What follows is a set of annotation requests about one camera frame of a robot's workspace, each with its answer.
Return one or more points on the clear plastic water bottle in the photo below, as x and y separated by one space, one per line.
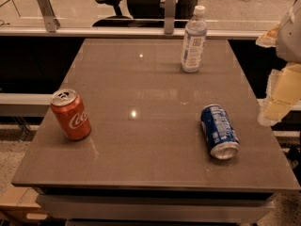
193 41

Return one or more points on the metal glass bracket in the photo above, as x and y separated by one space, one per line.
169 12
50 21

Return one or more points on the black office chair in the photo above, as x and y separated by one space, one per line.
146 13

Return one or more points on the glass partition panel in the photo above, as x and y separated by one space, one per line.
220 14

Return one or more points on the blue Pepsi can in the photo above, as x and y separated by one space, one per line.
222 142

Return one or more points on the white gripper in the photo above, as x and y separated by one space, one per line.
291 37

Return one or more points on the left metal glass bracket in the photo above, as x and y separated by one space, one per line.
50 21

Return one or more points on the red Coca-Cola can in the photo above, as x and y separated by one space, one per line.
70 112

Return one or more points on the middle metal glass bracket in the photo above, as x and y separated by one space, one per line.
169 12

